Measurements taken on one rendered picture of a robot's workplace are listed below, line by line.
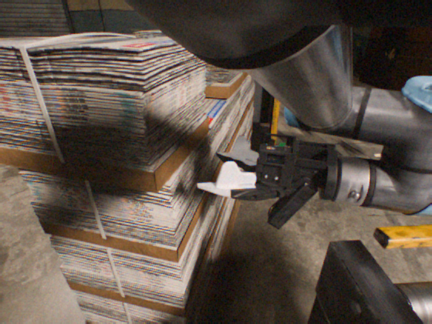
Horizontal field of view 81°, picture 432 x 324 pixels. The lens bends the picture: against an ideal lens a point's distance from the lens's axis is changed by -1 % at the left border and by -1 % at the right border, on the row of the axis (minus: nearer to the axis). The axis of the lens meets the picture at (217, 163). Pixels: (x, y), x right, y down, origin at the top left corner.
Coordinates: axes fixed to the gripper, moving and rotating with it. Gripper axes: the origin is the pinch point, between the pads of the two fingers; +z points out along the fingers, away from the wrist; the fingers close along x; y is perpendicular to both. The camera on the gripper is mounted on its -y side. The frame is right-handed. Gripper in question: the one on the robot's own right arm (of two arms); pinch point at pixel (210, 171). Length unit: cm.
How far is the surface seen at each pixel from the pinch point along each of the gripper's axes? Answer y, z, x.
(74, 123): 9.4, 21.0, 6.6
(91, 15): 39, 478, -568
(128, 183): -0.7, 12.9, 6.7
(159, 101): 12.5, 8.3, 1.1
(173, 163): 0.5, 7.4, -0.3
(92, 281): -40, 35, 3
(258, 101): -37, 13, -183
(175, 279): -31.3, 9.0, 1.7
